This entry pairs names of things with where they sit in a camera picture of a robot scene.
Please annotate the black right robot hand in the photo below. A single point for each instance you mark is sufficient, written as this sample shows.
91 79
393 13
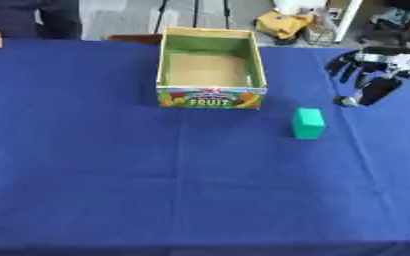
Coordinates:
379 89

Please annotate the cardboard box with green inside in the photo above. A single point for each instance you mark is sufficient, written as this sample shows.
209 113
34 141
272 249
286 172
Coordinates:
209 68

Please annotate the green rectangular block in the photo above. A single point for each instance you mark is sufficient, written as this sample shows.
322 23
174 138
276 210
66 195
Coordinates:
307 124

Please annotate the clear plastic bag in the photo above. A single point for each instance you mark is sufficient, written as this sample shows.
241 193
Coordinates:
320 29

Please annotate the yellow bag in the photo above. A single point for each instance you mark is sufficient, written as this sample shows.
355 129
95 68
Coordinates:
283 23

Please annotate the black tripod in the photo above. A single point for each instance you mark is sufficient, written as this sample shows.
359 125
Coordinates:
194 13

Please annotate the brown wooden chair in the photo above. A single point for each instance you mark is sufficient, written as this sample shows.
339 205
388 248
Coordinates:
134 38

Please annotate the person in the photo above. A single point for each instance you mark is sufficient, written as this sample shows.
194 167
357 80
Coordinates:
27 18

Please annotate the white post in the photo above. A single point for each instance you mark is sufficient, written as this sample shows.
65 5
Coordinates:
349 18

